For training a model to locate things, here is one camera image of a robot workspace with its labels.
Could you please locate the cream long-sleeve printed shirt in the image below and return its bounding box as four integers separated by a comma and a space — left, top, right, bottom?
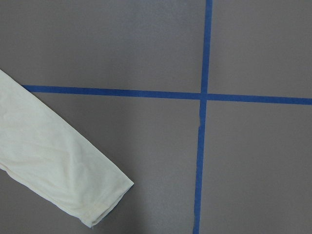
0, 72, 133, 227

